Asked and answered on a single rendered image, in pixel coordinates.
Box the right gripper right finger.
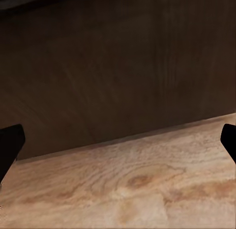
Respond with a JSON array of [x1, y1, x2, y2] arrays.
[[220, 123, 236, 163]]

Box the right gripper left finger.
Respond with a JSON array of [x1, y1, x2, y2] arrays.
[[0, 124, 26, 183]]

